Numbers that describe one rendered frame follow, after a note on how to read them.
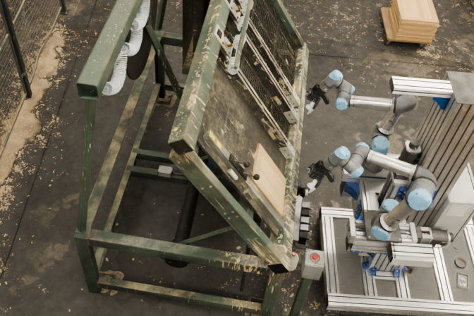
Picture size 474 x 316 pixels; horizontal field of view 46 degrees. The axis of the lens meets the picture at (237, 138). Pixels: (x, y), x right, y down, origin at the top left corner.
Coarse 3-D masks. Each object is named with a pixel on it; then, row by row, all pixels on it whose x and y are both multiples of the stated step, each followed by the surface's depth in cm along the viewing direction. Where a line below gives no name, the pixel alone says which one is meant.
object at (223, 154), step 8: (208, 136) 303; (208, 144) 308; (216, 144) 308; (216, 152) 313; (224, 152) 314; (224, 160) 317; (232, 168) 321; (240, 176) 326; (248, 184) 331; (256, 192) 338; (256, 200) 342; (264, 200) 345; (264, 208) 347; (272, 208) 353; (272, 216) 352; (280, 224) 358
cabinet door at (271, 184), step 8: (256, 152) 359; (264, 152) 367; (256, 160) 354; (264, 160) 364; (256, 168) 351; (264, 168) 362; (272, 168) 373; (264, 176) 359; (272, 176) 370; (280, 176) 381; (256, 184) 346; (264, 184) 356; (272, 184) 367; (280, 184) 378; (264, 192) 352; (272, 192) 364; (280, 192) 375; (272, 200) 360; (280, 200) 371; (280, 208) 368; (280, 216) 368
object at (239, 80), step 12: (216, 36) 325; (228, 48) 335; (228, 60) 340; (228, 72) 347; (240, 72) 351; (240, 84) 353; (252, 96) 360; (252, 108) 368; (264, 108) 372; (264, 120) 375; (276, 132) 382; (276, 144) 391; (288, 144) 394; (288, 156) 398
